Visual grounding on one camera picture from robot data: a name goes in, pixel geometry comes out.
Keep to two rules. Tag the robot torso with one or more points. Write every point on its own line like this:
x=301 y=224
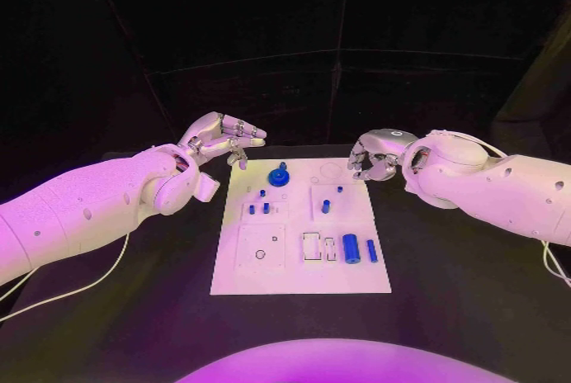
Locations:
x=341 y=363

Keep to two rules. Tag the thick blue cylinder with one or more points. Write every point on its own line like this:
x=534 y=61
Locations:
x=351 y=248

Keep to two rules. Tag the blue gear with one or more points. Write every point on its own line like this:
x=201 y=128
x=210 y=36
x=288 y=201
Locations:
x=279 y=176

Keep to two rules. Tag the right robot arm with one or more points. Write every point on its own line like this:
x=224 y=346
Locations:
x=491 y=185

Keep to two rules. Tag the thin blue cylinder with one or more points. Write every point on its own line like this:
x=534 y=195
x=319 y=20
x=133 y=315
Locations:
x=371 y=251

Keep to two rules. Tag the white task board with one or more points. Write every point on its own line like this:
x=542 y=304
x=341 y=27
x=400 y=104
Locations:
x=299 y=265

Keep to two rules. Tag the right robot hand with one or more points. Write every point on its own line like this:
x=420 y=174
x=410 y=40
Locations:
x=384 y=150

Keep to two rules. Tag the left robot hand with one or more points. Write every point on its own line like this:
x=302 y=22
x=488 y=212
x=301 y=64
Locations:
x=214 y=135

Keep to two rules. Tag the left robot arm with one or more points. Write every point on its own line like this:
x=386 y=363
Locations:
x=90 y=191

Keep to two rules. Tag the tall blue peg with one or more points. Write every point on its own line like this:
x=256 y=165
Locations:
x=327 y=206

